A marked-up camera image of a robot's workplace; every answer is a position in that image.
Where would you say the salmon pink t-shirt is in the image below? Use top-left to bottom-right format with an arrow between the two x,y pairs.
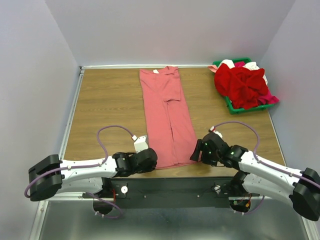
139,66 -> 197,169

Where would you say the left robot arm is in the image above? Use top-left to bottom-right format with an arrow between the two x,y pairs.
24,148 -> 158,202

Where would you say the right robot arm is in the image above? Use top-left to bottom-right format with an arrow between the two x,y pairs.
190,131 -> 320,221

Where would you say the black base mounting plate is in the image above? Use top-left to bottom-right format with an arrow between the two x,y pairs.
92,177 -> 254,216

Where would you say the green plastic bin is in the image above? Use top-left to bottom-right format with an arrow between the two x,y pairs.
212,57 -> 277,115

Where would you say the red t-shirt in bin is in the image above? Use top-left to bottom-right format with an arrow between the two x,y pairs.
214,63 -> 269,110

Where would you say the magenta garment in bin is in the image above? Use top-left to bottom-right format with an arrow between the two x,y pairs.
233,61 -> 280,106

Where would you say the light pink garment in bin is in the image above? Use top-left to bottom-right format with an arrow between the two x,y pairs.
207,65 -> 218,73

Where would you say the white garment in bin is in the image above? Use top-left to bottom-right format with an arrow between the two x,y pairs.
218,59 -> 260,71

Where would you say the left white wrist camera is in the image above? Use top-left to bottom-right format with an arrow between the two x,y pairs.
131,135 -> 149,153

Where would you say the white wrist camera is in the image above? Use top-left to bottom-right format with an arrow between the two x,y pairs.
208,126 -> 223,138
131,135 -> 149,153

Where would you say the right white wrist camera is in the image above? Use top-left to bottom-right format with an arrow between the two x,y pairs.
208,126 -> 223,138

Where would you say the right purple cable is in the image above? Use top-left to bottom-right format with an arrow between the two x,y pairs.
209,121 -> 320,216

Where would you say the purple cable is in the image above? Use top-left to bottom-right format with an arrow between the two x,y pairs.
209,121 -> 320,216
24,124 -> 137,220

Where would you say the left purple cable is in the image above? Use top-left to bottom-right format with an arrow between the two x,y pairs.
24,124 -> 137,220

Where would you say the aluminium frame rail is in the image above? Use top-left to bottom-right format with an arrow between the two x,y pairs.
30,193 -> 320,240

